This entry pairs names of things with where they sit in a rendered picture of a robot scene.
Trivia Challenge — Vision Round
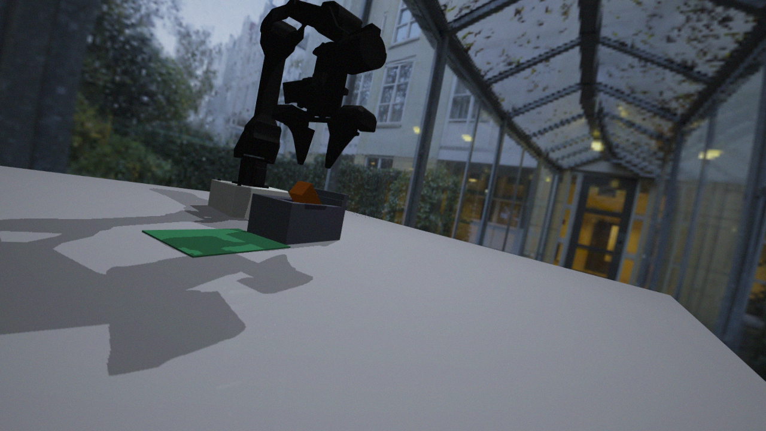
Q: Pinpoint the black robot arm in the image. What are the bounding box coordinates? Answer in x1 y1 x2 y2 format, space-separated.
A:
232 0 387 189

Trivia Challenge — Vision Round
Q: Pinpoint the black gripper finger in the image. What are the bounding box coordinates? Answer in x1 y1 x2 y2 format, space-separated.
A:
282 121 315 165
325 123 359 169

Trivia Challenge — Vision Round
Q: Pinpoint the orange l-shaped part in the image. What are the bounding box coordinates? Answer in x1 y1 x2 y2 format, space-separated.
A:
288 181 322 205

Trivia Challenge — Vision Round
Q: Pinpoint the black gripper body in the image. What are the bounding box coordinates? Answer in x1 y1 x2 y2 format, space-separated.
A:
272 71 376 133

